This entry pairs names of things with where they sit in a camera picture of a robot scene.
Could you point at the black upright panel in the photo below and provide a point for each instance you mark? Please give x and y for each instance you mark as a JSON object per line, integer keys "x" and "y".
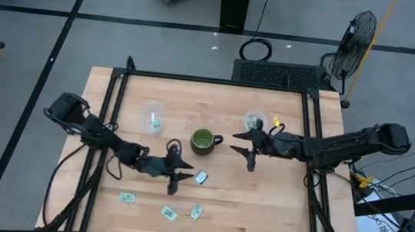
{"x": 235, "y": 3}

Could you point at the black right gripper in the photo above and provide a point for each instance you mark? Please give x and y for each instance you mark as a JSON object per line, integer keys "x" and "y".
{"x": 266, "y": 144}

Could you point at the dark green ceramic mug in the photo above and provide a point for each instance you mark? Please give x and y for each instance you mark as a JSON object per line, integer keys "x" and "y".
{"x": 202, "y": 140}

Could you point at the clear plastic container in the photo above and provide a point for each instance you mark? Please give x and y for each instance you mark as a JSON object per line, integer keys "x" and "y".
{"x": 263, "y": 118}
{"x": 148, "y": 108}

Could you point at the black perforated computer case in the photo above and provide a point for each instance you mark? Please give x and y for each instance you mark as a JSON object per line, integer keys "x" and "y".
{"x": 273, "y": 73}

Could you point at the white paper sheet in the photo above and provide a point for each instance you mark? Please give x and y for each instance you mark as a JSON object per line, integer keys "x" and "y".
{"x": 373, "y": 230}

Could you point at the white green printed packet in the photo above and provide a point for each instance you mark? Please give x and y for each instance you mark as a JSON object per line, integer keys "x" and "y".
{"x": 255, "y": 121}
{"x": 201, "y": 178}
{"x": 156, "y": 125}
{"x": 196, "y": 211}
{"x": 248, "y": 124}
{"x": 127, "y": 198}
{"x": 169, "y": 213}

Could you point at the yellow slanted pole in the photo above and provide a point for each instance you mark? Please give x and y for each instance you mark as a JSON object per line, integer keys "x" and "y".
{"x": 383, "y": 22}

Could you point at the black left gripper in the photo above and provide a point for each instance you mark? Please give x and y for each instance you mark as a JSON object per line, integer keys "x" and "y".
{"x": 157, "y": 166}

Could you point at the small yellow tag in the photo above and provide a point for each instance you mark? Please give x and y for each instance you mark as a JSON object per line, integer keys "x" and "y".
{"x": 276, "y": 121}

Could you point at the black diagonal beam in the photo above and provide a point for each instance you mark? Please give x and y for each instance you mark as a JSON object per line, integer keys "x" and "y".
{"x": 395, "y": 201}

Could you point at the yellow plastic clamp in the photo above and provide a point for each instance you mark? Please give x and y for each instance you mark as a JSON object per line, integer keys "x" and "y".
{"x": 363, "y": 181}

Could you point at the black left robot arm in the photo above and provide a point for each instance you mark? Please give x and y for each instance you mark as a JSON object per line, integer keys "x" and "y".
{"x": 97, "y": 133}

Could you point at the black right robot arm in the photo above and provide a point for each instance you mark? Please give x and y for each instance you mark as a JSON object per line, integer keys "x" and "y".
{"x": 343, "y": 145}

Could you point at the black standing fan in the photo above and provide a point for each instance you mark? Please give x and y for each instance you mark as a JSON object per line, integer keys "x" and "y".
{"x": 351, "y": 32}

